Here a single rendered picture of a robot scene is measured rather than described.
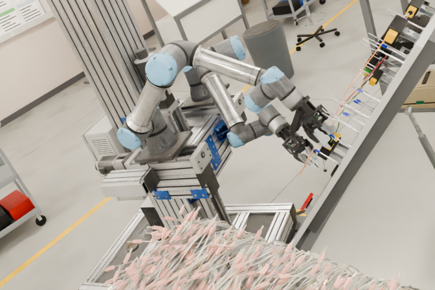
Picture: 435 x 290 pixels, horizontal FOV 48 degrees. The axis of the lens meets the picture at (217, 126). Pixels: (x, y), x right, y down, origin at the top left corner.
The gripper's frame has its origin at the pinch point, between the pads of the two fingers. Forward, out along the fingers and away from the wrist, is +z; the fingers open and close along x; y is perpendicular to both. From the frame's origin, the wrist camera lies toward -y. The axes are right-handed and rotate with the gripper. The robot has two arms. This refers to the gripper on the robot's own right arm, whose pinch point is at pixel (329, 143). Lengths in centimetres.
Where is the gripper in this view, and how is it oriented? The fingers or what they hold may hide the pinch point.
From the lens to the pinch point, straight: 185.5
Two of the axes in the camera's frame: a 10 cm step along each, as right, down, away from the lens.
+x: 5.5, -6.2, 5.6
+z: 7.0, 7.1, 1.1
